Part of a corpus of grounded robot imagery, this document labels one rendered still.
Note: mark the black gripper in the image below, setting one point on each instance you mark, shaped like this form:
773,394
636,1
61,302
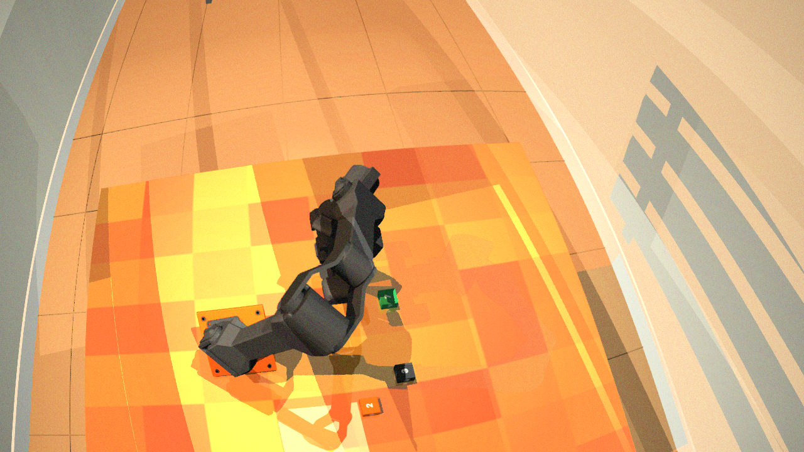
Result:
334,288

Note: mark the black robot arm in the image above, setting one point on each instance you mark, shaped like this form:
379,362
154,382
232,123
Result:
304,321

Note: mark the green block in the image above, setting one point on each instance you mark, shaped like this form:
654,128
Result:
387,298

